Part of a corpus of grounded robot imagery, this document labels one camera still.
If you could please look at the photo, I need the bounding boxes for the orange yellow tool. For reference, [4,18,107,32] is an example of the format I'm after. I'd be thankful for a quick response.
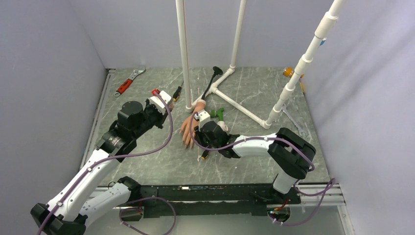
[282,67,305,94]

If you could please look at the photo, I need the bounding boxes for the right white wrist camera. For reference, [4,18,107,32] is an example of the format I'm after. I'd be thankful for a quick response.
[194,110,211,129]

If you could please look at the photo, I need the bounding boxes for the red adjustable wrench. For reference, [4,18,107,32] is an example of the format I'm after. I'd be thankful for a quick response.
[114,67,146,97]

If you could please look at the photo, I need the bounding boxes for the black yellow screwdriver far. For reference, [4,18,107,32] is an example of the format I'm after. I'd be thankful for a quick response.
[172,82,184,101]

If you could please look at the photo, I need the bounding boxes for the white PVC pipe frame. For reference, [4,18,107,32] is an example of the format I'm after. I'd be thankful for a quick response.
[175,0,273,130]

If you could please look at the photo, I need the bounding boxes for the black yellow screwdriver near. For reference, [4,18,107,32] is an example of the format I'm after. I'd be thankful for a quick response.
[197,150,209,162]

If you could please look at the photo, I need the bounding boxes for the mannequin practice hand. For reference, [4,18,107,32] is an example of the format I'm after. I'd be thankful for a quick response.
[180,99,206,148]

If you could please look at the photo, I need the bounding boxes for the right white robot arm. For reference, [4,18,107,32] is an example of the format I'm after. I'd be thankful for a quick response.
[194,121,317,203]

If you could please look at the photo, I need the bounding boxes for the green hose nozzle fitting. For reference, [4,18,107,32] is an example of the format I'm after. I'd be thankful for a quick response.
[209,108,229,133]

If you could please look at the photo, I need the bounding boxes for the white angled PVC pole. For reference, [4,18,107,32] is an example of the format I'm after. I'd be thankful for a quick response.
[264,0,345,129]

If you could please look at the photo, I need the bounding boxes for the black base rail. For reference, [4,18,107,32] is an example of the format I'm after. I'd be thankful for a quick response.
[117,176,301,218]

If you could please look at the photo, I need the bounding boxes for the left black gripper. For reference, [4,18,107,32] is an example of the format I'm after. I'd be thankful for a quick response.
[132,97,171,139]

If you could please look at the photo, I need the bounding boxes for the black suction mount stalk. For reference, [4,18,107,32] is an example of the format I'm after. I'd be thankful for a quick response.
[201,66,223,100]

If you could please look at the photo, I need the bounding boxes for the silver combination wrench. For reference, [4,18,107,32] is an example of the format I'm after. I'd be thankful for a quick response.
[281,104,307,137]

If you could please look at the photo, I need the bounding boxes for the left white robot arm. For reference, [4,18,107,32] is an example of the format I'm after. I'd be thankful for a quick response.
[30,96,172,235]

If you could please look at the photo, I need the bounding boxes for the black yellow screwdriver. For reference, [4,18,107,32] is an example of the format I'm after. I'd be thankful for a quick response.
[172,82,184,101]
[197,150,209,162]

